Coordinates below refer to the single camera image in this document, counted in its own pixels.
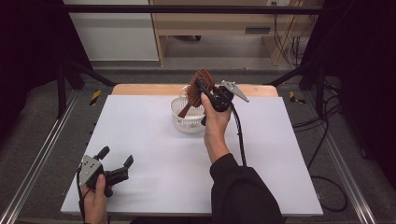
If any bundle of desk cables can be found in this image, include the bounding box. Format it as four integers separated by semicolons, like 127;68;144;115
273;13;314;68

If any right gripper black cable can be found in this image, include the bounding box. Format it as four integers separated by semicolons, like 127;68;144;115
230;104;248;167

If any white slotted plastic basket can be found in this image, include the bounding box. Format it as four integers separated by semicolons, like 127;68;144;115
170;85;208;134

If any aluminium floor rail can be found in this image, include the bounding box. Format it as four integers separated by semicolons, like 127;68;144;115
0;90;79;224
323;133;378;224

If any black floor cable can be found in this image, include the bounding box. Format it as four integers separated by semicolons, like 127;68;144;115
292;77;348;213

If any person's left hand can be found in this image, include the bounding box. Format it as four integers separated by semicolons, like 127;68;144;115
81;175;110;224

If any yellow black floor tape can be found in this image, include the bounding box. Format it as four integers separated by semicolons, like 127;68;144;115
289;91;306;105
89;90;103;106

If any black curtain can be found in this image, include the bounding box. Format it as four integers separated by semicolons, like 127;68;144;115
302;0;396;189
0;0;92;143

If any black metal frame strut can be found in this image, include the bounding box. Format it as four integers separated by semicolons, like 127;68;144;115
267;60;327;119
57;57;117;119

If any grey rectangular desk label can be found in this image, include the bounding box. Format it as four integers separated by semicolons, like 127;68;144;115
245;27;272;35

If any black horizontal frame bar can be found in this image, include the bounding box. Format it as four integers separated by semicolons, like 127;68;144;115
62;4;331;15

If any wooden table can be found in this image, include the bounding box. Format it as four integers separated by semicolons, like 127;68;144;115
111;83;279;97

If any wooden hairbrush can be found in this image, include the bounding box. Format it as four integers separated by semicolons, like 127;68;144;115
177;69;216;119

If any light wooden desk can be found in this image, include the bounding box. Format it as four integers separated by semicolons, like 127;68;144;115
148;0;325;67

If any person's right hand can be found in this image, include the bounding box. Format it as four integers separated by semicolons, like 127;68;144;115
200;92;233;164

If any white table board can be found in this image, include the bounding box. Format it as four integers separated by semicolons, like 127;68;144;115
60;94;324;217

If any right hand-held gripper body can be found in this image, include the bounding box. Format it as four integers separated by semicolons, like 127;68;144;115
205;79;250;114

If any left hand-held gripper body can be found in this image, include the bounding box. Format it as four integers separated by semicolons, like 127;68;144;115
78;154;130;199

